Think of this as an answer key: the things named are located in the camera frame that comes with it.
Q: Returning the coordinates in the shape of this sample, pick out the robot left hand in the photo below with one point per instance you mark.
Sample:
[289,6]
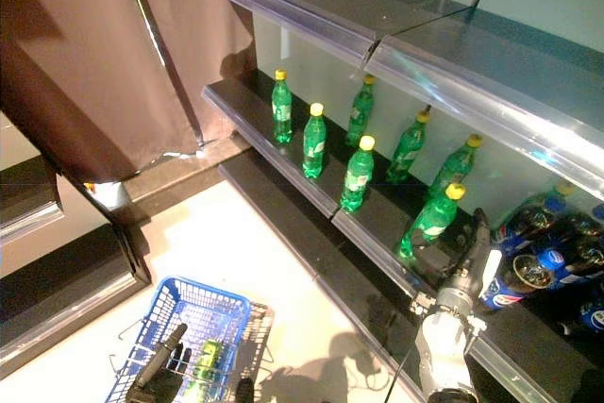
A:
[156,381]

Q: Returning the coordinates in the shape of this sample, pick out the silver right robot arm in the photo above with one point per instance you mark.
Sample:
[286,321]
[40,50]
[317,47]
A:
[443,351]

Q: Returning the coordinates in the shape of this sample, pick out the dark stone floor sill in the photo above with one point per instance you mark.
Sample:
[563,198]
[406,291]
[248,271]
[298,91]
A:
[189,174]

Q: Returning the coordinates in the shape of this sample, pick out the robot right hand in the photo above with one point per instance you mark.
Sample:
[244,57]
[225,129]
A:
[472,261]

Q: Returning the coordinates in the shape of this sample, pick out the dark side shelf unit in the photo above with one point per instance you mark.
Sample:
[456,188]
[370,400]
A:
[56,280]

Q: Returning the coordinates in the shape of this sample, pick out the black left robot foot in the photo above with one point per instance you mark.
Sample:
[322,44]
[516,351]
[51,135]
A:
[244,390]

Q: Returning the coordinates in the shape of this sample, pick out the blue plastic shopping basket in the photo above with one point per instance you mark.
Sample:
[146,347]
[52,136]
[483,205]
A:
[165,294]

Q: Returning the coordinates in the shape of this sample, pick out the small orange label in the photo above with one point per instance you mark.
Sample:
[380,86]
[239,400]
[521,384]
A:
[89,187]

